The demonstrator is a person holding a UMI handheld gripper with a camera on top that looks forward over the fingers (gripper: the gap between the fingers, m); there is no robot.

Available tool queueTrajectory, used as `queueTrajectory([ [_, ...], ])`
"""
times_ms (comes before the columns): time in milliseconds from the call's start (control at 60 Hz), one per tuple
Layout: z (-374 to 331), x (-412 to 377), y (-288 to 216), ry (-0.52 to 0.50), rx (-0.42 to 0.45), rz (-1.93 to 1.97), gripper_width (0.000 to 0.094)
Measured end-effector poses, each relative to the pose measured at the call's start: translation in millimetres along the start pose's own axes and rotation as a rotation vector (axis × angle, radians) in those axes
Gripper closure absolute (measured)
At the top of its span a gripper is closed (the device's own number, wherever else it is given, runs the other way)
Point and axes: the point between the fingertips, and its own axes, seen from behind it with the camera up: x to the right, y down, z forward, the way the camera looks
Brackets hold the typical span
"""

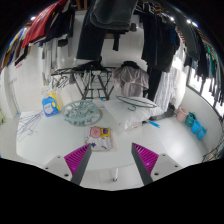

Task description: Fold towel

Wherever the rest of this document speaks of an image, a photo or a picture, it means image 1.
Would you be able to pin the white pillow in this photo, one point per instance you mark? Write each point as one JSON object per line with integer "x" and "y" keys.
{"x": 128, "y": 115}

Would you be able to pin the small blue tool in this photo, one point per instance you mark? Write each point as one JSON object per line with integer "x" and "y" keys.
{"x": 154, "y": 124}

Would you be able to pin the row of hanging clothes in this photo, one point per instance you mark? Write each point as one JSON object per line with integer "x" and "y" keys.
{"x": 103, "y": 26}

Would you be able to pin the teal bucket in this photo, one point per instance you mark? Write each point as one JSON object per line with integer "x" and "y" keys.
{"x": 190, "y": 119}

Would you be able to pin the pale green round peg hanger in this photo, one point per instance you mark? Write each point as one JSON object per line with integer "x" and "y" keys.
{"x": 81, "y": 112}

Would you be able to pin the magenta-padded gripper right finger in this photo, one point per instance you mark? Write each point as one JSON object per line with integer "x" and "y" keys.
{"x": 146, "y": 160}

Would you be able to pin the yellow bottle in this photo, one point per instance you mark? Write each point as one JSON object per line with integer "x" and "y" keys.
{"x": 57, "y": 100}

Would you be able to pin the pink bucket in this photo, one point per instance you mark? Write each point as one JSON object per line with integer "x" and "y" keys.
{"x": 182, "y": 115}

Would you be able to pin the white cartoon print towel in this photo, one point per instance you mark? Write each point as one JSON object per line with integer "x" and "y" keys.
{"x": 99, "y": 138}

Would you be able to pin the black folding drying rack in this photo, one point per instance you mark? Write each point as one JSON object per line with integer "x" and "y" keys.
{"x": 91, "y": 78}

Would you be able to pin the blue detergent bottle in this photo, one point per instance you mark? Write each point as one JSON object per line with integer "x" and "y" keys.
{"x": 49, "y": 107}

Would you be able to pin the blue bucket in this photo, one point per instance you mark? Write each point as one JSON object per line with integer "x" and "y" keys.
{"x": 201, "y": 133}
{"x": 195, "y": 127}

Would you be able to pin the grey draped garment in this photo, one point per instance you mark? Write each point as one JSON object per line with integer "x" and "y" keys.
{"x": 130, "y": 81}

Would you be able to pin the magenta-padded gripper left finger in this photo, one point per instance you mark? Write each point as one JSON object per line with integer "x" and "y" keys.
{"x": 78, "y": 160}

